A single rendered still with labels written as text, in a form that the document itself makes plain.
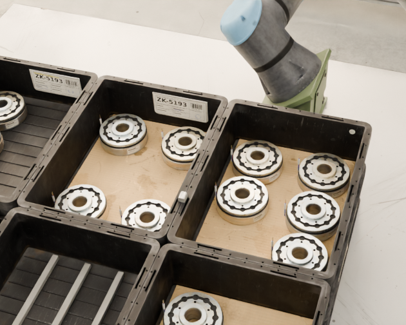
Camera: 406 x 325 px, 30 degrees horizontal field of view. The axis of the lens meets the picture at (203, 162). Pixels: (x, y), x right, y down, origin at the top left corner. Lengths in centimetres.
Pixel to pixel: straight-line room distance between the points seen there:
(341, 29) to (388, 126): 155
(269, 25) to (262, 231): 50
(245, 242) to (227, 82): 65
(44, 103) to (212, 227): 55
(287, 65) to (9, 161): 65
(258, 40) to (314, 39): 163
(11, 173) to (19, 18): 79
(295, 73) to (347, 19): 173
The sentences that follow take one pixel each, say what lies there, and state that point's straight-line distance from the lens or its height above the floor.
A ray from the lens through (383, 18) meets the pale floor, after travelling 347.
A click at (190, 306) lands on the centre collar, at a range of 131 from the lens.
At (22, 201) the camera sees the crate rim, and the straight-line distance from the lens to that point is 143.
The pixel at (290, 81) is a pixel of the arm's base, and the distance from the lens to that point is 172.
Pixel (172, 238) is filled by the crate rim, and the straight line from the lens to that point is 132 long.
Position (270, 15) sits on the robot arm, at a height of 98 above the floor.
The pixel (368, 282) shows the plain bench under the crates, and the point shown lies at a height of 70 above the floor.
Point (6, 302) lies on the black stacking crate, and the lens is 142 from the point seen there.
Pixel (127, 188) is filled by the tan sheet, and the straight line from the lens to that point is 154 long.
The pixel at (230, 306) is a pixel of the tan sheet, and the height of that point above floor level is 83.
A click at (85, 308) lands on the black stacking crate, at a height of 83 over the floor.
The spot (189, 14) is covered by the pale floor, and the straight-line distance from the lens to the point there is 347.
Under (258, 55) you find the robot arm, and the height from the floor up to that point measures 91.
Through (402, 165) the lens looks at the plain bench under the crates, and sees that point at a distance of 178.
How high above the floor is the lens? 195
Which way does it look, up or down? 46 degrees down
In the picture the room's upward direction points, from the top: 4 degrees counter-clockwise
